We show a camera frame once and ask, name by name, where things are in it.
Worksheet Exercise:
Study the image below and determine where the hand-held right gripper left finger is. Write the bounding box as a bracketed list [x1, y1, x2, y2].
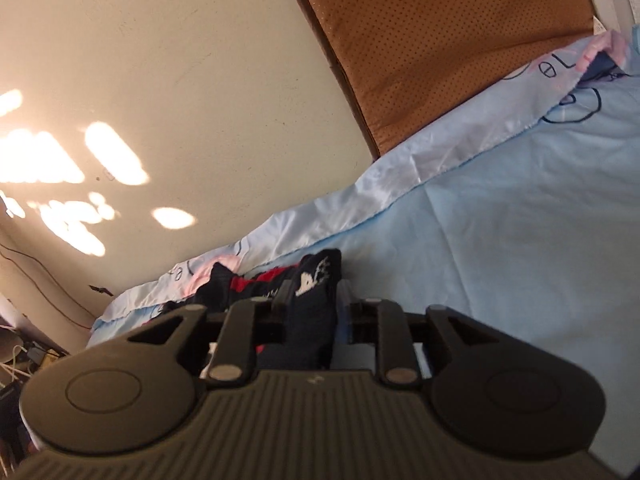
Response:
[126, 280, 302, 387]

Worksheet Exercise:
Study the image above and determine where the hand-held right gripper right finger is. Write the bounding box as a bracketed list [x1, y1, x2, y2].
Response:
[336, 282, 502, 387]

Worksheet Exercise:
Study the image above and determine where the dark patterned knit sweater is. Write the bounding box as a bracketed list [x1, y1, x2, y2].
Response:
[150, 248, 346, 370]

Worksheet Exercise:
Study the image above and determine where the blue cartoon printed bedsheet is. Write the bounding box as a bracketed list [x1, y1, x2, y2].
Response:
[89, 29, 640, 413]

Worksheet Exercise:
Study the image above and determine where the brown perforated cushion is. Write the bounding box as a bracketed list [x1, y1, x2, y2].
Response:
[289, 0, 614, 162]

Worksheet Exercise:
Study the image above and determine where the thin black wall cable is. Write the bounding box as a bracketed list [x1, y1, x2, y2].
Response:
[0, 244, 97, 319]

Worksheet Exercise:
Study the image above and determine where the tangle of cables and chargers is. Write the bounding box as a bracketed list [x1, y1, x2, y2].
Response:
[0, 322, 68, 396]

